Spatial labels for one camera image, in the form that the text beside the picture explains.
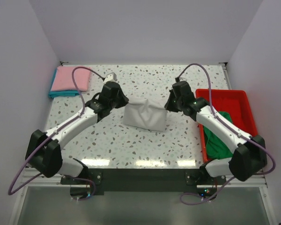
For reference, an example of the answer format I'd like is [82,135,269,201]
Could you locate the red plastic bin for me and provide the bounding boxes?
[195,89,258,163]

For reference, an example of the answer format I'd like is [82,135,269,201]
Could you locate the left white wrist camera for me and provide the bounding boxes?
[103,72,117,84]

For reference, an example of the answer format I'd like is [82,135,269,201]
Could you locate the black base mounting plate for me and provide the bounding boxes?
[60,168,226,196]

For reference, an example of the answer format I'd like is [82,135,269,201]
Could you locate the green t shirt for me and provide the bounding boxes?
[202,111,235,160]

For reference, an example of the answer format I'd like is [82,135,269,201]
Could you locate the folded teal t shirt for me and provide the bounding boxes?
[48,69,79,99]

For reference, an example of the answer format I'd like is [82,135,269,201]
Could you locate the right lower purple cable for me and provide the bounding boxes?
[179,175,237,206]

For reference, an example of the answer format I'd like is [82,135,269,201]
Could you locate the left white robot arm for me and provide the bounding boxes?
[25,82,129,184]

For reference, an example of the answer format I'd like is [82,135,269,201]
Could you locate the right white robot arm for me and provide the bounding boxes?
[165,81,267,184]

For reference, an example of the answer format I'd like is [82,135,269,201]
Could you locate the white t shirt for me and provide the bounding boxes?
[123,98,167,132]

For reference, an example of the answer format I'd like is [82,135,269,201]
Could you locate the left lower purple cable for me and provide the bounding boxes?
[70,177,96,203]

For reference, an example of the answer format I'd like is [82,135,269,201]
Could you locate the folded pink t shirt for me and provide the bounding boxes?
[51,66,91,91]

